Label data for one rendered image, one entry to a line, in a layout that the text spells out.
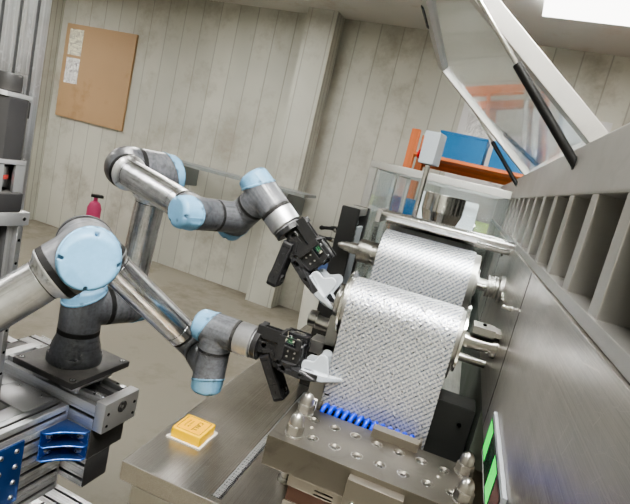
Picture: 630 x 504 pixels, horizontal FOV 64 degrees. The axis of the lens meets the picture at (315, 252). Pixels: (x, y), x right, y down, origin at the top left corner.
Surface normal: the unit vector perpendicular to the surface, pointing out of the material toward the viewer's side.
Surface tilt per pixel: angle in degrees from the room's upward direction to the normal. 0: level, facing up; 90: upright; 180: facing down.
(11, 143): 90
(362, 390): 90
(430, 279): 92
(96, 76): 90
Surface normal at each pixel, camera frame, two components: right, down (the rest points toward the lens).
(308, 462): -0.29, 0.10
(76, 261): 0.56, 0.19
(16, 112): 0.90, 0.28
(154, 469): 0.23, -0.96
